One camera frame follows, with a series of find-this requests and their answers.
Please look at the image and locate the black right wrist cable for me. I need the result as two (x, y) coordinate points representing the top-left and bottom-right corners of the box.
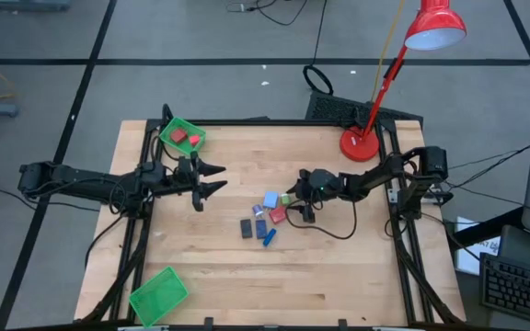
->
(285, 197), (359, 241)

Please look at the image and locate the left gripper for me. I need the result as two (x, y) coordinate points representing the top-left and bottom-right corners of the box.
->
(166, 154), (228, 213)

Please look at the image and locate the green plastic mesh basket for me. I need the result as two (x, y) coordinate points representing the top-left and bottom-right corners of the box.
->
(158, 116), (207, 157)
(128, 265), (190, 328)

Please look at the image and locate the black desk bar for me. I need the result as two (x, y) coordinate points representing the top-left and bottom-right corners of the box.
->
(452, 206), (524, 249)

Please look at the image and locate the black computer keyboard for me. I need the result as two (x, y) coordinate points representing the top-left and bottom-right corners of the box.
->
(478, 251), (530, 328)

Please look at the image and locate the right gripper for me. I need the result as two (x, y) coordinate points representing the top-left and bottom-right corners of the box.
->
(286, 168), (342, 224)

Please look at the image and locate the black tangled floor cable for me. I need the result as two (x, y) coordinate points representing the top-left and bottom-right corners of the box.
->
(225, 0), (310, 28)

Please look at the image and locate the black left base cable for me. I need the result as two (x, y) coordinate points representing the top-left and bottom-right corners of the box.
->
(84, 213), (126, 270)

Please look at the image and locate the white paper sheet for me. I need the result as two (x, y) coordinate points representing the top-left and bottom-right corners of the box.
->
(455, 215), (501, 276)

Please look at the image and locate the black aluminium table frame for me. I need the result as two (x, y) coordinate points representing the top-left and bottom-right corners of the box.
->
(79, 117), (467, 331)

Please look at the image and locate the black hanging cable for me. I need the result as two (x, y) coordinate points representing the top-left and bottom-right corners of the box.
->
(302, 0), (335, 97)

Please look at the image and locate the red desk lamp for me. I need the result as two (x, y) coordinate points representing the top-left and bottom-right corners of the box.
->
(339, 0), (467, 163)

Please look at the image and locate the yellow hanging cable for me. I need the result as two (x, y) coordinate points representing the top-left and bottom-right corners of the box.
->
(369, 0), (407, 105)

